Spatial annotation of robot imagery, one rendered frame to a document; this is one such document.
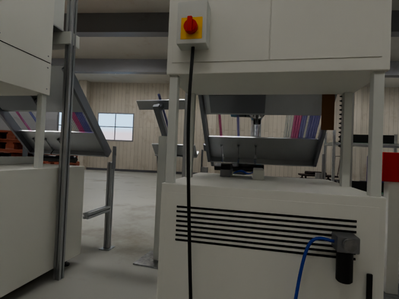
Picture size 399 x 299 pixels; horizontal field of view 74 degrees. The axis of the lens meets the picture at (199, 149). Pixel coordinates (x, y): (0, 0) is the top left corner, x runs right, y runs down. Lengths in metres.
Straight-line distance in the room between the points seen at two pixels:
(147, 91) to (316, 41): 9.30
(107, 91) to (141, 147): 2.45
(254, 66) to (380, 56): 0.37
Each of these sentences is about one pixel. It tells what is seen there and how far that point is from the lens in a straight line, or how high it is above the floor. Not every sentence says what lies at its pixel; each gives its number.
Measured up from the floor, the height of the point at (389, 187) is 0.59.
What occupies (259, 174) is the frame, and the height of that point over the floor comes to 0.64.
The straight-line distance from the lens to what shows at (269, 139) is 1.70.
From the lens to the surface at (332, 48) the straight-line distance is 0.97.
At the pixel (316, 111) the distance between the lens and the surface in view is 1.59.
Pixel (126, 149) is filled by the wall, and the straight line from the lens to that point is 10.06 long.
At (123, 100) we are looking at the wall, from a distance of 10.30.
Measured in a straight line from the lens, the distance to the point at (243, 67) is 0.93.
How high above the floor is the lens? 0.72
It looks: 1 degrees up
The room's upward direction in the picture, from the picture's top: 2 degrees clockwise
